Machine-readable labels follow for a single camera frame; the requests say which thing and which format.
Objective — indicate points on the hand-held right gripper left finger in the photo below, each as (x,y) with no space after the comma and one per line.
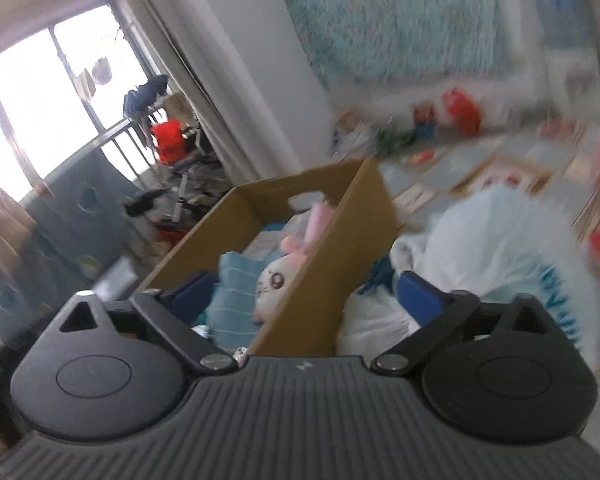
(192,294)

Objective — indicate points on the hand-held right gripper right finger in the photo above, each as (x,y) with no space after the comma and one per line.
(422,297)

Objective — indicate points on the light blue towel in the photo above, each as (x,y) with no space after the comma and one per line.
(237,295)

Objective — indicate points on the pink white plush doll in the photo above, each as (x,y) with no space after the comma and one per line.
(277,285)

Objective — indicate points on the brown cardboard box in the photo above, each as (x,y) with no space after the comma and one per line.
(345,240)

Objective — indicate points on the white plastic bag blue print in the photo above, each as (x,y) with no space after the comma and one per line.
(485,250)

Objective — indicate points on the grey blue fabric seat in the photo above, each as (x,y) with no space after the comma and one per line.
(80,210)

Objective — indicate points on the fruit print vinyl mat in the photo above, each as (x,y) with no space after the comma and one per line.
(505,170)

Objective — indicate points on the red balcony bag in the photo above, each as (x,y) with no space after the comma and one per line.
(167,141)

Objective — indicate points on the balcony metal railing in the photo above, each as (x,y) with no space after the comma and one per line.
(115,152)

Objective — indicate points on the red printed can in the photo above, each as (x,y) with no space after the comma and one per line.
(425,120)

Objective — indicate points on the red plastic bag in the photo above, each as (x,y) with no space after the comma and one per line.
(461,110)

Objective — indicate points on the dark blue umbrella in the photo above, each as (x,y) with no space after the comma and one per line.
(145,95)

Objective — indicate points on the blue water jug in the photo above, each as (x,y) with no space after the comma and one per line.
(562,0)

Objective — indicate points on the blue floral wall cloth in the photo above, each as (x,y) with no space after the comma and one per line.
(400,15)

